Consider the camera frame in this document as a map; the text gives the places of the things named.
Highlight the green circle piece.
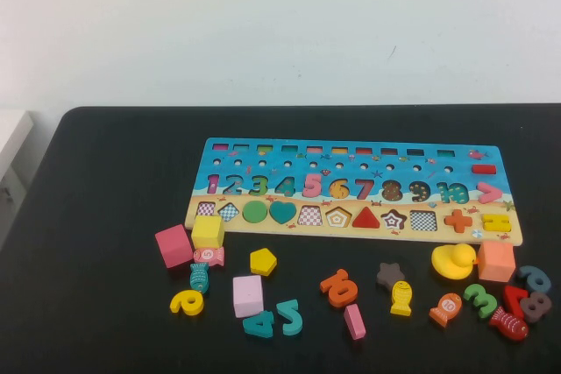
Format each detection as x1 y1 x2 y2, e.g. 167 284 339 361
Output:
242 200 269 226

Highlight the pink wooden fish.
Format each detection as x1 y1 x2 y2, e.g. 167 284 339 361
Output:
193 246 226 267

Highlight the orange foam cube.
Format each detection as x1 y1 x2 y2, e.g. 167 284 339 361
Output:
477 241 516 283

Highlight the teal wooden fish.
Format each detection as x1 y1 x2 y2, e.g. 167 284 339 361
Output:
189 262 209 294

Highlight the pink greater-than sign piece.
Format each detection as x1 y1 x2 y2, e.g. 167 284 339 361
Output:
476 181 503 205

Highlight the yellow foam cube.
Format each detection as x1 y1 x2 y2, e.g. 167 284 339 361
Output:
190 215 225 251

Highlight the yellow number six piece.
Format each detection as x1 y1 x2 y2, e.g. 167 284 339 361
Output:
169 289 205 317

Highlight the yellow equals sign piece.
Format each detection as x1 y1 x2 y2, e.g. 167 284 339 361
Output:
481 213 513 232

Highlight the light pink foam cube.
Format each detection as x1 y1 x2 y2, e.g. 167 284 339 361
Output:
231 275 266 319

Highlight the brown star piece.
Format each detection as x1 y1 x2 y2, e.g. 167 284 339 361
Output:
375 261 407 293

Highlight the brown number eight piece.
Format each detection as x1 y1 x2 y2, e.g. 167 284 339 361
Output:
520 291 552 324

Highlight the pink number five piece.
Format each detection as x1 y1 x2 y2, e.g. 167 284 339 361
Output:
302 172 324 199

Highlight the colourful wooden puzzle board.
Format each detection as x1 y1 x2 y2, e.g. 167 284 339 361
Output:
184 137 525 247

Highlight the white cabinet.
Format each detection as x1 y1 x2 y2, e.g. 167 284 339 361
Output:
0 109 35 252

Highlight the red number seven piece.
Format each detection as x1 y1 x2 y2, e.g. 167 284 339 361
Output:
501 285 530 321

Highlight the green number three piece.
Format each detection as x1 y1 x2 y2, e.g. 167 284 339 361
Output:
463 283 499 320

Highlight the red wooden fish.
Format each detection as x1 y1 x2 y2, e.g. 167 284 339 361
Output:
488 306 530 342

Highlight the blue-grey number nine piece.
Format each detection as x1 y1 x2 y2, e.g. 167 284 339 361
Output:
515 265 552 295

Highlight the teal number four piece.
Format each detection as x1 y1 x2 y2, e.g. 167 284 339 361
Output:
242 310 276 340

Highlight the teal number two piece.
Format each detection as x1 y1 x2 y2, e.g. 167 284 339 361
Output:
275 299 301 336

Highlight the yellow wooden fish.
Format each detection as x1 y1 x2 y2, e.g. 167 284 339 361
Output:
389 280 414 317

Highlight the teal heart piece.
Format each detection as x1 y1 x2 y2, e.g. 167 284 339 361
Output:
268 201 297 226

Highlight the orange number ten piece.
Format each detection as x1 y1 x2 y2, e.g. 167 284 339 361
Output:
319 268 359 308

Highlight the yellow pentagon piece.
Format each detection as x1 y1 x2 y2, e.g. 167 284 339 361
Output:
249 247 278 277

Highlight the red triangle piece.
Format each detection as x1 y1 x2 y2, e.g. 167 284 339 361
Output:
352 206 381 229

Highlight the pink number one piece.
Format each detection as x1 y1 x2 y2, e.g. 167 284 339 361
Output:
343 303 367 341

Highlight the orange plus sign piece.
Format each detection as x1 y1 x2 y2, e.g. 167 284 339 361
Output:
444 209 474 234

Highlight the yellow rubber duck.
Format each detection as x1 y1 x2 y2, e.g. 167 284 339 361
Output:
430 243 479 282

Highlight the dark pink foam block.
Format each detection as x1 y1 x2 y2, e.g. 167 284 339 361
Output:
154 223 195 269

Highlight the orange wooden fish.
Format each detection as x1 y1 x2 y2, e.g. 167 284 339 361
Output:
428 293 464 328

